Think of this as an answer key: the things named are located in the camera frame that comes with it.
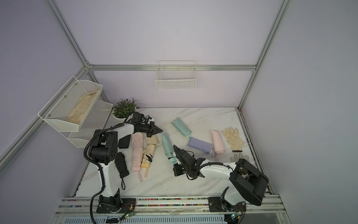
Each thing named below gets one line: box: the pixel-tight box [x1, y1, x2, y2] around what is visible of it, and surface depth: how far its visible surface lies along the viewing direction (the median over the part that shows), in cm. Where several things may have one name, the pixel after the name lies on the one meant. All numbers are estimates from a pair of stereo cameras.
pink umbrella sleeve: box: [130, 132, 145, 150], surface depth 100 cm
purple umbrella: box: [186, 136, 214, 154], surface depth 98 cm
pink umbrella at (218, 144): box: [209, 129, 226, 162], surface depth 98 cm
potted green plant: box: [112, 97, 138, 123], surface depth 99 cm
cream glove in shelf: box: [66, 90, 100, 125], surface depth 81 cm
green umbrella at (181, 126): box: [170, 116, 192, 137], surface depth 109 cm
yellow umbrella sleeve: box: [146, 134, 160, 145], surface depth 100 cm
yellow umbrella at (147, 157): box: [141, 143, 156, 178], surface depth 90 cm
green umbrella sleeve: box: [161, 131, 175, 158], surface depth 95 cm
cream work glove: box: [221, 126, 244, 153], surface depth 103 cm
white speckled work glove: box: [230, 153, 250, 163], surface depth 94 cm
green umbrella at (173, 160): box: [168, 156, 179, 165], surface depth 90 cm
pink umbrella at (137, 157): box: [131, 147, 144, 182], surface depth 90 cm
